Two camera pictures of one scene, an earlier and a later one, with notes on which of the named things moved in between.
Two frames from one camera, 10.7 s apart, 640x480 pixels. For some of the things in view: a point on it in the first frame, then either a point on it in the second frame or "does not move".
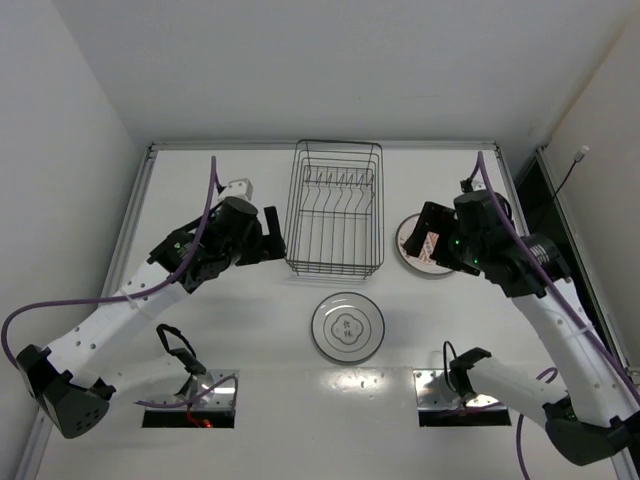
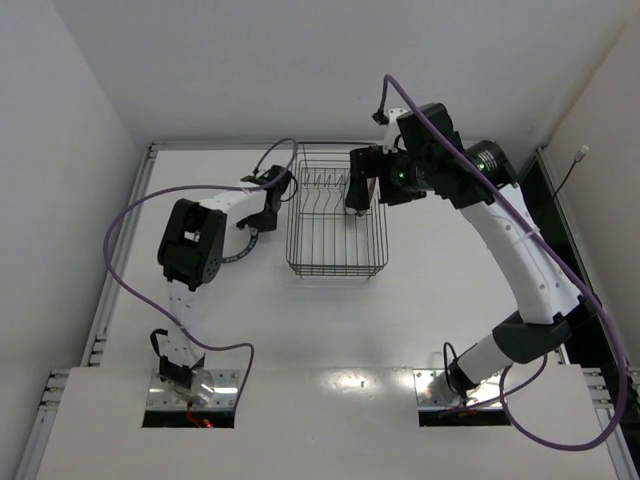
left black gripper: (267, 240) to (273, 198)
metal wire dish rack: (335, 215) does not move
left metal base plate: (163, 385) does not move
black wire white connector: (578, 158) does not move
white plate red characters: (423, 262) to (374, 195)
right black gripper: (435, 232) to (379, 176)
